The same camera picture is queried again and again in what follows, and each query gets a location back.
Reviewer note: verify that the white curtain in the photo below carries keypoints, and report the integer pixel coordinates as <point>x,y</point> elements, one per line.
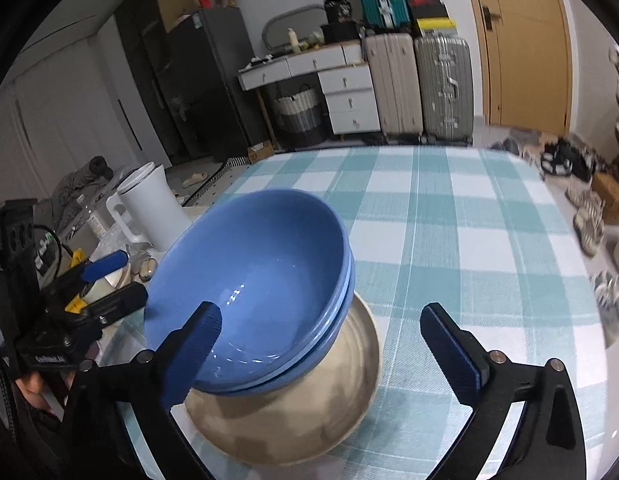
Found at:
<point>64,125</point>

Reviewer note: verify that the black paper bag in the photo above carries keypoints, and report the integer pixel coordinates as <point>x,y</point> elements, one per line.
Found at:
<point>339,12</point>

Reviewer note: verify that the white electric kettle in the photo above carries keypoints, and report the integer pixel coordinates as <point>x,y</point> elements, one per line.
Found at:
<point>139,210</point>

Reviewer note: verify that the tall dark cabinet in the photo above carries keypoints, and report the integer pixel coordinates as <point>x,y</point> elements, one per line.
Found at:
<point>139,60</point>

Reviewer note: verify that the white dressing table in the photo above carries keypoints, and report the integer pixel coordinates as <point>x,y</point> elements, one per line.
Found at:
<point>314,65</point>

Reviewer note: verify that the silver suitcase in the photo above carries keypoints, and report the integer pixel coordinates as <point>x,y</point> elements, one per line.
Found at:
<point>442,85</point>

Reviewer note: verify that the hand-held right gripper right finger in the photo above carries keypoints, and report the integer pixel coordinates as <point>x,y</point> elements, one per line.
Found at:
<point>452,355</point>

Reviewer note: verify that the white bottle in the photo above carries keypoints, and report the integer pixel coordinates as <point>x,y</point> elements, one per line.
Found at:
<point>292,39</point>

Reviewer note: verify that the dark refrigerator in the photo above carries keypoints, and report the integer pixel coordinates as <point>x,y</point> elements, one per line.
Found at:
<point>209,75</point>

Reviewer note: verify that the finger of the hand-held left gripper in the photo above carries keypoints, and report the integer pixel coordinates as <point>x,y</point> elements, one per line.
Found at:
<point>119,300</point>
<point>107,262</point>

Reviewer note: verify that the black and beige patterned rug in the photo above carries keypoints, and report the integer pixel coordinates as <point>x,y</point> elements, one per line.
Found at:
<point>214,190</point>

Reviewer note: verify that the beige slipper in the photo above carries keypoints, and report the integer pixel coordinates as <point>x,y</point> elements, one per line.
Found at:
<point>194,179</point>

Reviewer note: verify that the oval grey-framed mirror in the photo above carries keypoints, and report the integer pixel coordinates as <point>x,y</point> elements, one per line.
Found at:
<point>294,17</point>

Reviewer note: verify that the woven laundry basket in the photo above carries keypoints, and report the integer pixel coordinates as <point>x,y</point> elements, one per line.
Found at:
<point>299,115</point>

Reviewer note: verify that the person's left hand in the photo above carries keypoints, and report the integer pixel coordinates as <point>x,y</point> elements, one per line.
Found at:
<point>32,387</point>

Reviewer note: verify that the dark clothing bundle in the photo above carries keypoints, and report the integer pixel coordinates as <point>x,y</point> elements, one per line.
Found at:
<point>89,175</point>

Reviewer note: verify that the flat cardboard box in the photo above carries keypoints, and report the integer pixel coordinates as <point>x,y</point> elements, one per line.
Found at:
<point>260,154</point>

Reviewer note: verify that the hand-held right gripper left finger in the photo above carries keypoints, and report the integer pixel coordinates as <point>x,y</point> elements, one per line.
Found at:
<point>189,360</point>

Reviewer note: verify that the clear plastic bottle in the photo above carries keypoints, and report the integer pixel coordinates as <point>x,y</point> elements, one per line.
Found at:
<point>94,215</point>

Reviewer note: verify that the black storage box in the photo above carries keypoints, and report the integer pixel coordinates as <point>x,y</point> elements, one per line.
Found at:
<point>342,33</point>

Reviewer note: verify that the yellow shoe box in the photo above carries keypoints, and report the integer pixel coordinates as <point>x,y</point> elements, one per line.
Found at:
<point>434,26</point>

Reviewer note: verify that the black shoe box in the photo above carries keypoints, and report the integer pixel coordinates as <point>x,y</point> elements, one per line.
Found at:
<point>429,12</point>

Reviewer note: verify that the beige suitcase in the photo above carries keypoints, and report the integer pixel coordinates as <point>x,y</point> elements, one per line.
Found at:
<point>394,85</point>

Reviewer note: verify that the light blue bowl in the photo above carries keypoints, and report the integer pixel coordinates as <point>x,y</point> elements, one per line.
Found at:
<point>249,270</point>

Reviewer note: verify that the pile of shoes on floor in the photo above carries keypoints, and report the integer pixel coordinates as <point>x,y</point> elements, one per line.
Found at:
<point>589,220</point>

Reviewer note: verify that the wooden door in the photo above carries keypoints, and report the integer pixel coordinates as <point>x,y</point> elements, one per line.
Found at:
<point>524,50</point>

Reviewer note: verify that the beige plate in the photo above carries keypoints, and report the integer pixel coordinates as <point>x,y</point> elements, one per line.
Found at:
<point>339,385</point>

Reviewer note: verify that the small brown cardboard box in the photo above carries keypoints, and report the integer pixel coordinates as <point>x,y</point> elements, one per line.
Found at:
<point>612,195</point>

